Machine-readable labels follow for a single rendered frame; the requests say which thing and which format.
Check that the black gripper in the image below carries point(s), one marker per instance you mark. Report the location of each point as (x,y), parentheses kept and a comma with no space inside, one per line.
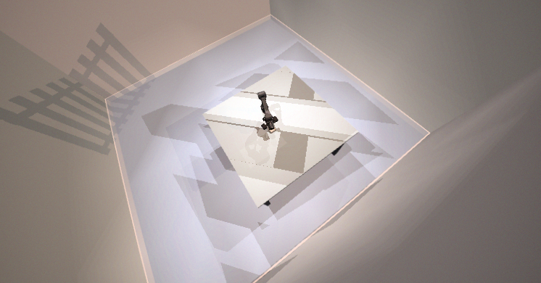
(265,126)

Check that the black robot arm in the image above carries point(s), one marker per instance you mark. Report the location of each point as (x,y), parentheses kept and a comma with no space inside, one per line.
(264,107)

